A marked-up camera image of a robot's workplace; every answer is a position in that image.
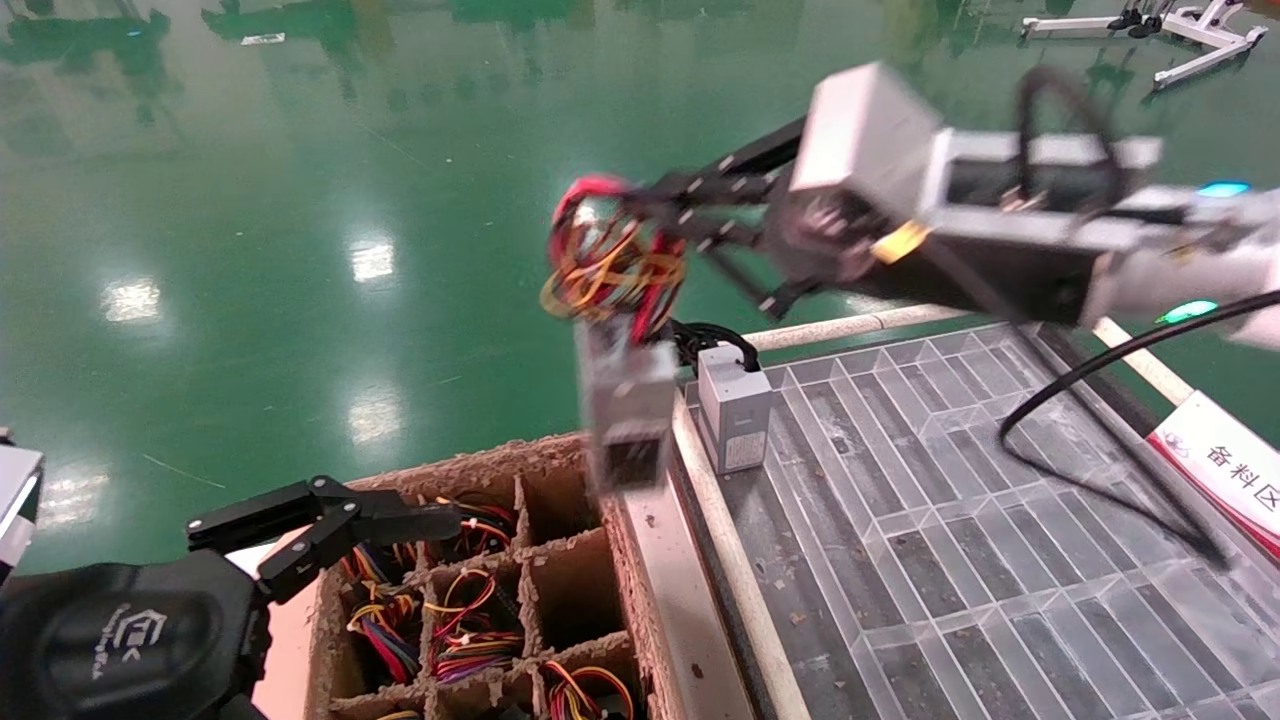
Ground clear plastic compartment tray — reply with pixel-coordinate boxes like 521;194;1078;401
685;320;1280;720

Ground grey power supply coloured wires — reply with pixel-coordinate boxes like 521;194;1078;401
540;175;691;498

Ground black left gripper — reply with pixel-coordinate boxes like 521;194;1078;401
0;477;464;720

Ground white pipe cart frame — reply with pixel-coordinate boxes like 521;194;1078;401
640;300;1197;720

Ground long black arm cable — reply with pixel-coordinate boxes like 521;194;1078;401
1000;290;1280;569

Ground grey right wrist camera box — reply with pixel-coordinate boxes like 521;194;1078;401
790;62;943;219

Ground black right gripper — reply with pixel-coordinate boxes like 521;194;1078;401
640;118;936;319

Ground short black looped cable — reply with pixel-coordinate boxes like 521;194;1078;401
1015;65;1123;206

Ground grey power supply black cables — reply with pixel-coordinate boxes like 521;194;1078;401
670;322;773;476

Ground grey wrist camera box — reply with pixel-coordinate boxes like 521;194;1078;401
790;62;943;219
0;430;47;583

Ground brown cardboard divider box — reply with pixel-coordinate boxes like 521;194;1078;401
305;432;691;720

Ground white red label sign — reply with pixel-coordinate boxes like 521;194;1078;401
1148;390;1280;561

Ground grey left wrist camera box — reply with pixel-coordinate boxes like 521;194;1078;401
0;430;47;583

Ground white metal floor stand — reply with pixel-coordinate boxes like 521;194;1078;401
1020;0;1269;92

